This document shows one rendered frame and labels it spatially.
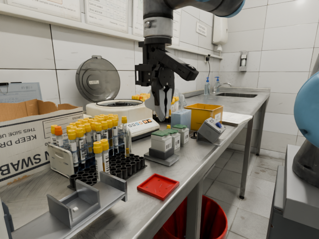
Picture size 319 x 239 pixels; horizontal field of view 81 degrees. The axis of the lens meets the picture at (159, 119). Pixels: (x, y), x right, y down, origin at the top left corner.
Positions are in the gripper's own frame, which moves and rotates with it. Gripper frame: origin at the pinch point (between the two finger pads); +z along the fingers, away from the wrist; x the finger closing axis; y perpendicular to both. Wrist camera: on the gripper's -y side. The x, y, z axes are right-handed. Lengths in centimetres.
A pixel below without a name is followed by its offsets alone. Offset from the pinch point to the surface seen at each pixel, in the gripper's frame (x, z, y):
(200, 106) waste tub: -44.0, 4.3, 7.9
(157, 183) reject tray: 11.4, 12.5, -5.8
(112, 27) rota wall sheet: -36, -36, 58
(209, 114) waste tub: -30.9, 5.0, -1.6
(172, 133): -5.1, 6.1, 0.4
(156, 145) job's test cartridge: 2.1, 7.9, 1.1
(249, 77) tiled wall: -240, -5, 21
